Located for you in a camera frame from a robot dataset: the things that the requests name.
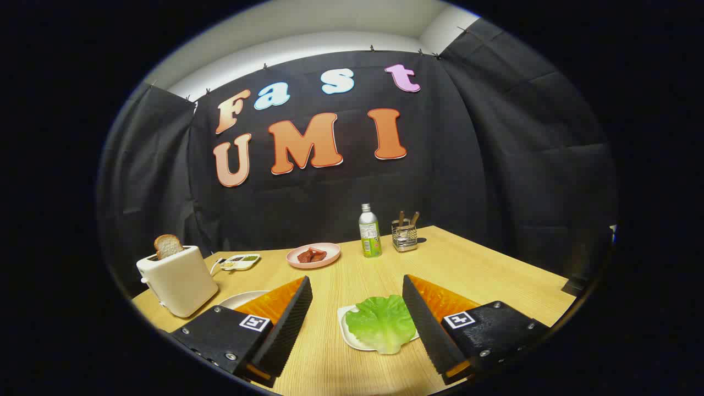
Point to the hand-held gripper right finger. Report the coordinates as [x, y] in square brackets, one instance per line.
[429, 324]

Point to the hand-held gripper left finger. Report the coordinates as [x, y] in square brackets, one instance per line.
[286, 324]

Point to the green lettuce leaf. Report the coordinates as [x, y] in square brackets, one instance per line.
[379, 324]

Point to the toasted bread slice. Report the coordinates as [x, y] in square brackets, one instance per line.
[168, 246]

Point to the large round white plate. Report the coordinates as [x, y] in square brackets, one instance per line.
[239, 300]

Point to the small square white plate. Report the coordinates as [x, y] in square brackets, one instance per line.
[344, 324]

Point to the red meat slices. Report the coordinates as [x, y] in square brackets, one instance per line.
[311, 256]

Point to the white divided condiment dish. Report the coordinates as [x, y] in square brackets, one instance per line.
[240, 263]

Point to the pink plate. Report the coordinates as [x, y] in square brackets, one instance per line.
[333, 254]

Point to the green label metal bottle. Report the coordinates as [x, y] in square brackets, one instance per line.
[370, 236]

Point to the white toaster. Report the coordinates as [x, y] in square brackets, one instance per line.
[179, 283]

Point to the black backdrop cloth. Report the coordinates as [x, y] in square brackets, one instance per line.
[484, 165]

